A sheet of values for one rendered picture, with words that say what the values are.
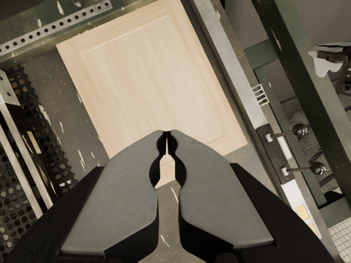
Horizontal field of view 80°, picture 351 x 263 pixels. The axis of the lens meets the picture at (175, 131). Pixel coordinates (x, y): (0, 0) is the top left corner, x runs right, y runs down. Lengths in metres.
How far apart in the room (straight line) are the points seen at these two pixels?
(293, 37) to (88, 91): 0.70
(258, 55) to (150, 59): 0.40
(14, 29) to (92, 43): 0.23
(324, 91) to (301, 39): 0.19
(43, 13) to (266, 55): 0.76
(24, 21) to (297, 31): 0.87
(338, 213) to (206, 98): 0.65
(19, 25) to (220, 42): 0.63
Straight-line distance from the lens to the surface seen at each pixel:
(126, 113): 0.72
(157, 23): 0.80
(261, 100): 0.77
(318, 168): 0.71
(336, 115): 0.88
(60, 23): 0.82
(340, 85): 0.52
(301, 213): 0.85
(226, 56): 0.75
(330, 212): 1.01
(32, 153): 0.78
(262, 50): 0.89
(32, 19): 0.87
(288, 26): 0.86
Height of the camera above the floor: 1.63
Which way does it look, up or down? 33 degrees down
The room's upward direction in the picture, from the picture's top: 153 degrees clockwise
